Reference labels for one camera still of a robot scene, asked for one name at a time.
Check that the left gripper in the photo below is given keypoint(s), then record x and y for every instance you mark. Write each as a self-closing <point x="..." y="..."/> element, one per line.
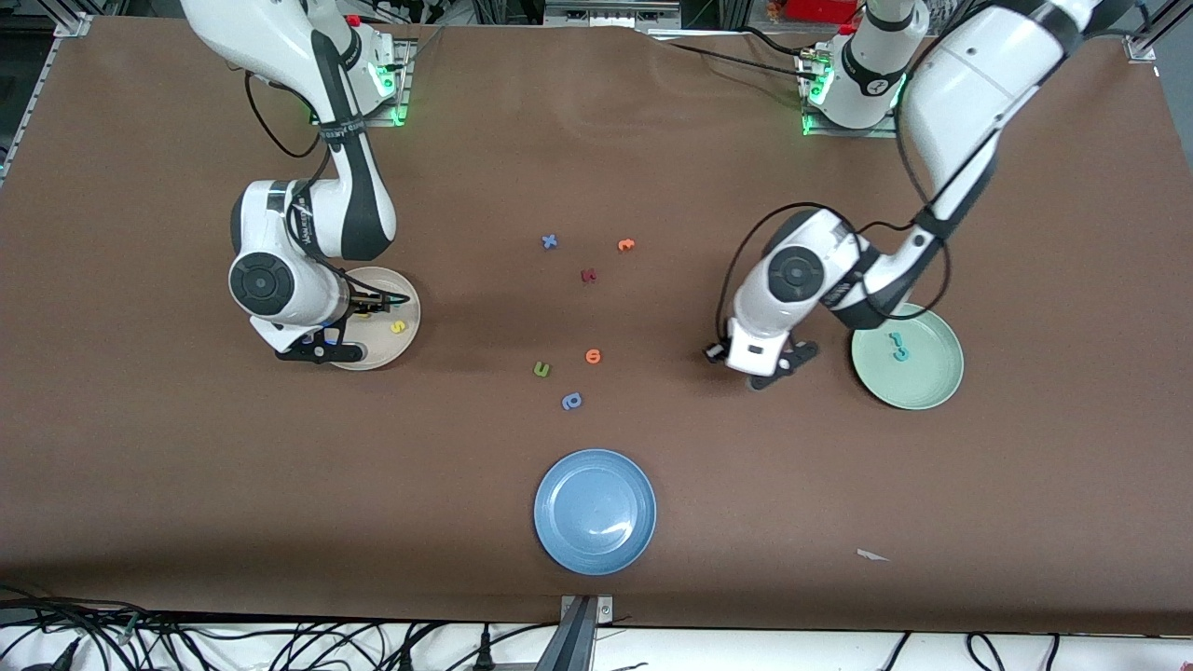
<point x="723" y="350"/>

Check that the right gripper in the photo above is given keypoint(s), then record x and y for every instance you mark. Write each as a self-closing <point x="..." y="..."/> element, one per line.
<point x="365" y="303"/>

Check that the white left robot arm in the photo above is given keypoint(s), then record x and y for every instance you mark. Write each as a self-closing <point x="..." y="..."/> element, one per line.
<point x="969" y="84"/>

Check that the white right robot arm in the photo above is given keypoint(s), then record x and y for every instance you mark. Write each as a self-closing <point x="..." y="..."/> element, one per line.
<point x="363" y="205"/>

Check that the beige round plate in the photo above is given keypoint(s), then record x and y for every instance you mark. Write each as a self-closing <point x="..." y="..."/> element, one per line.
<point x="396" y="349"/>

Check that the pale green round plate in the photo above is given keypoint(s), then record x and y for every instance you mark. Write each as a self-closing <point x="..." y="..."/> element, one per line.
<point x="923" y="382"/>

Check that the white torn paper scrap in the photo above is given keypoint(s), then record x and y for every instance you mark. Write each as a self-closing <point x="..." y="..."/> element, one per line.
<point x="869" y="555"/>

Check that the brown table cover sheet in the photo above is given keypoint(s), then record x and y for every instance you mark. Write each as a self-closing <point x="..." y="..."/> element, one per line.
<point x="186" y="466"/>

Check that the blue foam letter a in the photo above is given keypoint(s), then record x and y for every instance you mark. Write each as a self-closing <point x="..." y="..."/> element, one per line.
<point x="566" y="404"/>

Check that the blue round plate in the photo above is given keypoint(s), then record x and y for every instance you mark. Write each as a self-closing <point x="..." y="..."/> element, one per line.
<point x="595" y="513"/>

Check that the black power plug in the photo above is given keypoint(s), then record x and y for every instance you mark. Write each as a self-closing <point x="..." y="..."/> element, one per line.
<point x="485" y="652"/>
<point x="405" y="662"/>

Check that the red box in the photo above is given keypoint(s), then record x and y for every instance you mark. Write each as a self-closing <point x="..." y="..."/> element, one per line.
<point x="820" y="9"/>

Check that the grey equipment box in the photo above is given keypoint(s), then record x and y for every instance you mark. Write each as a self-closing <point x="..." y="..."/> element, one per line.
<point x="606" y="11"/>

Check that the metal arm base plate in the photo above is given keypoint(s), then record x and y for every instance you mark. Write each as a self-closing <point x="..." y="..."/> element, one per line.
<point x="881" y="132"/>
<point x="403" y="93"/>

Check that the aluminium profile with bracket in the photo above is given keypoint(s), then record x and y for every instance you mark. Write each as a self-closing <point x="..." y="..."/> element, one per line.
<point x="580" y="643"/>

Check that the aluminium frame rail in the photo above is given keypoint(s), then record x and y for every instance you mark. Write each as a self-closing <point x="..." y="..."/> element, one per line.
<point x="73" y="23"/>
<point x="1156" y="28"/>

